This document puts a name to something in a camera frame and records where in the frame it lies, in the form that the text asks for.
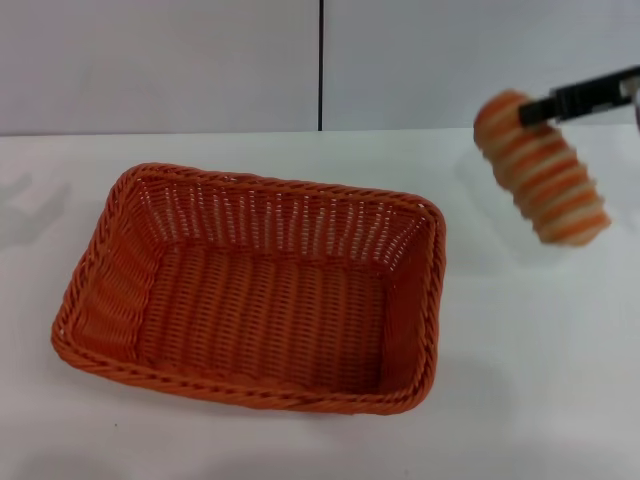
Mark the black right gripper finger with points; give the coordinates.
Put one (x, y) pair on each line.
(575, 97)

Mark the orange cream striped bread roll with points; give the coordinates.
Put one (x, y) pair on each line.
(547, 180)

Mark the orange woven plastic basket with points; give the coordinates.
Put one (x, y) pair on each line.
(260, 310)

